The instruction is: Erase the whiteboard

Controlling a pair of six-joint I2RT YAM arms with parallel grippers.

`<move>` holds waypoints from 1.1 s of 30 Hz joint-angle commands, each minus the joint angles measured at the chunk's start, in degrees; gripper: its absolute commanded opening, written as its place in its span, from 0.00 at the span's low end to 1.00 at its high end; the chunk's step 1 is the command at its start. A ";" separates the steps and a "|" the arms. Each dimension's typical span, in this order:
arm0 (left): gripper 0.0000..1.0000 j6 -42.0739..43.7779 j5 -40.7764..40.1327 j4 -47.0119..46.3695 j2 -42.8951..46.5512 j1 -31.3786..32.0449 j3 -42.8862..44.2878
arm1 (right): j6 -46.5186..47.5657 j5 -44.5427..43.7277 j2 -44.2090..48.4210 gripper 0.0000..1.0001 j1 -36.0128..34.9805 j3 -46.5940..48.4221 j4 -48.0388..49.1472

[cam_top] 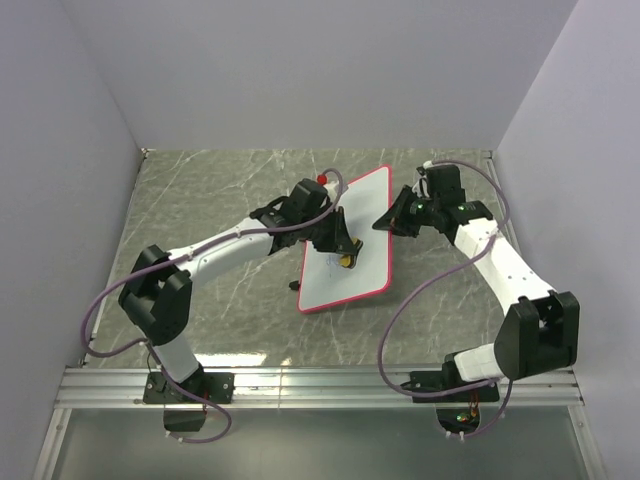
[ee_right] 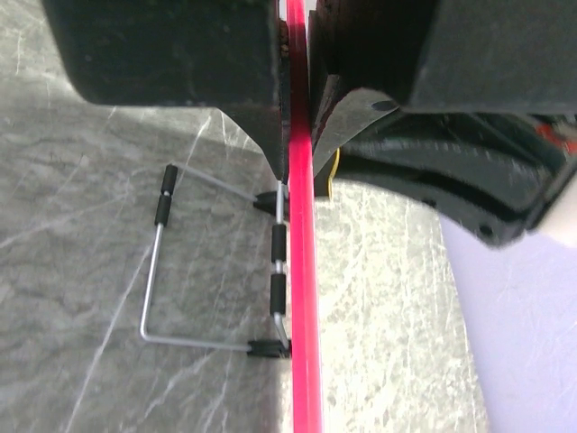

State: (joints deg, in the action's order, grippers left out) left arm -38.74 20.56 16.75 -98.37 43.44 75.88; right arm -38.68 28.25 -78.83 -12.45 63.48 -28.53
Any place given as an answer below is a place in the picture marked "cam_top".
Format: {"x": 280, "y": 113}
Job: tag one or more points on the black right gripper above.
{"x": 394, "y": 219}

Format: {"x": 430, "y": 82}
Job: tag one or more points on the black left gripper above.
{"x": 341, "y": 240}

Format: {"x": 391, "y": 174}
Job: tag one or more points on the yellow black bone eraser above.
{"x": 349, "y": 260}

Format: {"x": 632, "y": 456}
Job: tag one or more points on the pink framed whiteboard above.
{"x": 361, "y": 266}

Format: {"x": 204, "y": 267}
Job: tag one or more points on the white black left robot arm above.
{"x": 159, "y": 302}

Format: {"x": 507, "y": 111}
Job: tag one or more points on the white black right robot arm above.
{"x": 540, "y": 330}

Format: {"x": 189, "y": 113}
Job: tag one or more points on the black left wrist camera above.
{"x": 306, "y": 200}

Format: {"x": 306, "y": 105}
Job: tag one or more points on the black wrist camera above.
{"x": 306, "y": 200}
{"x": 443, "y": 183}

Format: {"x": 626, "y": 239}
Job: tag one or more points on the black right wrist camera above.
{"x": 443, "y": 183}

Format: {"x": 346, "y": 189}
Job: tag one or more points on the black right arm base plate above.
{"x": 436, "y": 381}

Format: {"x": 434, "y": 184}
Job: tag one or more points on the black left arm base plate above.
{"x": 215, "y": 387}

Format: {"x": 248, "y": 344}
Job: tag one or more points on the aluminium mounting rail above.
{"x": 355, "y": 387}

